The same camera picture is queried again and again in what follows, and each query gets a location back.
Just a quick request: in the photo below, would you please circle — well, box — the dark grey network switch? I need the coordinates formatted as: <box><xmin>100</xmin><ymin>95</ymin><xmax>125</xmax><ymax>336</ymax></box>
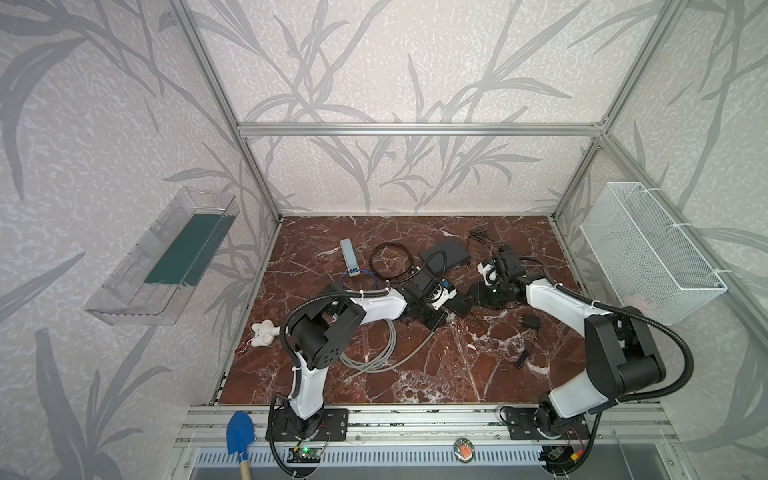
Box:
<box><xmin>419</xmin><ymin>237</ymin><xmax>471</xmax><ymax>274</ymax></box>

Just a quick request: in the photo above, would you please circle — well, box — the black ribbed router box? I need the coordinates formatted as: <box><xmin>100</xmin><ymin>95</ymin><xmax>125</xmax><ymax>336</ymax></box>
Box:
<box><xmin>443</xmin><ymin>290</ymin><xmax>475</xmax><ymax>318</ymax></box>

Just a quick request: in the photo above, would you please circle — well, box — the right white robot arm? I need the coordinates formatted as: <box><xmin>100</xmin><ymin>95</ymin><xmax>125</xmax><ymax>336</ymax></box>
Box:
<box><xmin>473</xmin><ymin>245</ymin><xmax>695</xmax><ymax>439</ymax></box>

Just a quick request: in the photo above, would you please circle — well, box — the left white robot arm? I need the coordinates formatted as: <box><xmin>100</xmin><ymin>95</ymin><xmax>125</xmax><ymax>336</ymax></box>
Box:
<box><xmin>266</xmin><ymin>270</ymin><xmax>459</xmax><ymax>442</ymax></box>

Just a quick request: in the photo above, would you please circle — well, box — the grey phone slab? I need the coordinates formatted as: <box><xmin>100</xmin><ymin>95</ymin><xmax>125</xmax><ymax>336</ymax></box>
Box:
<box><xmin>340</xmin><ymin>238</ymin><xmax>360</xmax><ymax>277</ymax></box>

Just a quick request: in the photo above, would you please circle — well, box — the white plush toy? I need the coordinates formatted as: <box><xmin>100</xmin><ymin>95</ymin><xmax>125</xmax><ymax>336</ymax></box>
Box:
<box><xmin>248</xmin><ymin>320</ymin><xmax>280</xmax><ymax>348</ymax></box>

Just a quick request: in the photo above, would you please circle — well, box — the green circuit board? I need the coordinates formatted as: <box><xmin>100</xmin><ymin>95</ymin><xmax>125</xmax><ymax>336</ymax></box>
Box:
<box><xmin>287</xmin><ymin>446</ymin><xmax>324</xmax><ymax>464</ymax></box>

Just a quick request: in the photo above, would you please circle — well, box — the blue shovel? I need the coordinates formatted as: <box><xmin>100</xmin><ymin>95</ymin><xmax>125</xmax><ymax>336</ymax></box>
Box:
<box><xmin>226</xmin><ymin>411</ymin><xmax>255</xmax><ymax>480</ymax></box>

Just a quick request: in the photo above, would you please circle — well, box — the black cable with green plug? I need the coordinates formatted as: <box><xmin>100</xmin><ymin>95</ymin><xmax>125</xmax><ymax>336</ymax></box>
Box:
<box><xmin>368</xmin><ymin>241</ymin><xmax>416</xmax><ymax>282</ymax></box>

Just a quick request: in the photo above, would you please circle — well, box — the blue cable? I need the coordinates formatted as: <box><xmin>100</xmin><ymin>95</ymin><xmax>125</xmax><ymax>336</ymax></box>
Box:
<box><xmin>338</xmin><ymin>269</ymin><xmax>380</xmax><ymax>295</ymax></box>

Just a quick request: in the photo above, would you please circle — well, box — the grey ethernet cable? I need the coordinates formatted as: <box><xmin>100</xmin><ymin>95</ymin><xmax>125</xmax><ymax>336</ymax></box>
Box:
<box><xmin>338</xmin><ymin>317</ymin><xmax>436</xmax><ymax>379</ymax></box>

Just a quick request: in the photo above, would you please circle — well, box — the white wire mesh basket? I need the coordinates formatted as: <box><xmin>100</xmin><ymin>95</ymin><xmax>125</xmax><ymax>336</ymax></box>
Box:
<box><xmin>580</xmin><ymin>182</ymin><xmax>727</xmax><ymax>325</ymax></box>

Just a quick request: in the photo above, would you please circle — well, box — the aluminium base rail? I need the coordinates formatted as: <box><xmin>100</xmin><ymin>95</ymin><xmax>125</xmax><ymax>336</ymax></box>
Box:
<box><xmin>174</xmin><ymin>403</ymin><xmax>680</xmax><ymax>447</ymax></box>

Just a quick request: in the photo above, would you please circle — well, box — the clear plastic wall bin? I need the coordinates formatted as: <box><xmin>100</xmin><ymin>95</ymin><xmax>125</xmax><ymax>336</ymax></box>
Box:
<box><xmin>84</xmin><ymin>187</ymin><xmax>240</xmax><ymax>326</ymax></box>

